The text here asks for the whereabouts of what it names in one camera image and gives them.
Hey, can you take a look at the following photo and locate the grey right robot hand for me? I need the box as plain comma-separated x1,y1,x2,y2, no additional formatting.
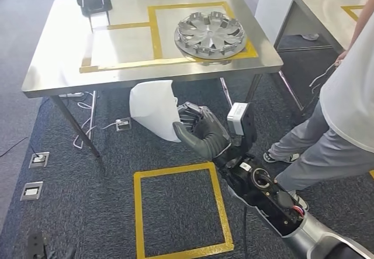
172,101,233,161

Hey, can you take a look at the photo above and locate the white boat-shaped plastic part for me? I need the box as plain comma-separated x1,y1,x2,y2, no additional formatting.
129,80,182,143

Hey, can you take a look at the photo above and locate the steel workbench table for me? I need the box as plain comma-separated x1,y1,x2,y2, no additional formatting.
22,0,284,159

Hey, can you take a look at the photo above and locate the silver wheel hubcap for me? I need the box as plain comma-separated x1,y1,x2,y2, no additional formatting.
174,11,247,61

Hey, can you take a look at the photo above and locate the grey metal floor box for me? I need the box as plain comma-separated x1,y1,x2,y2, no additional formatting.
28,151,51,170
115,118,132,132
20,181,44,202

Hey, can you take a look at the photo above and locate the white cabinet panel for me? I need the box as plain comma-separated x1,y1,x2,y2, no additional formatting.
254,0,293,45

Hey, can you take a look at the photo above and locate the person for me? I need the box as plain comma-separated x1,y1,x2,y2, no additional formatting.
263,0,374,212

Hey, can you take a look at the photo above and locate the black remote controller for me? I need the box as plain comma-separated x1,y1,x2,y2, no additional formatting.
76,0,113,33

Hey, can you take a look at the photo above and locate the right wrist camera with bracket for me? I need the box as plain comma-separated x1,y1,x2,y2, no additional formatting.
226,102,258,157

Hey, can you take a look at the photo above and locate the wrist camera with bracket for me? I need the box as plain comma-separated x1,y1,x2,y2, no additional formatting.
26,230,49,259
226,102,258,157

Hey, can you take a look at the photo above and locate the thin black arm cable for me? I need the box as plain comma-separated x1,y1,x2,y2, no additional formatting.
243,206,248,259

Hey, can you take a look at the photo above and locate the white floor cable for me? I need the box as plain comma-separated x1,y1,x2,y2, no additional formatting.
73,91,118,150

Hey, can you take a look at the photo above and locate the thin grey cable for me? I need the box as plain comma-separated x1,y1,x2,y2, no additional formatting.
308,61,337,95

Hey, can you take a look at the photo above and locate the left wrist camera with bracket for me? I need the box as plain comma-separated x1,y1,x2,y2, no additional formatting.
26,230,49,259

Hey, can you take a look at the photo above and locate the thin black floor cable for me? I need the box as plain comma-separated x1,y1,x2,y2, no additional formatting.
0,137,28,158

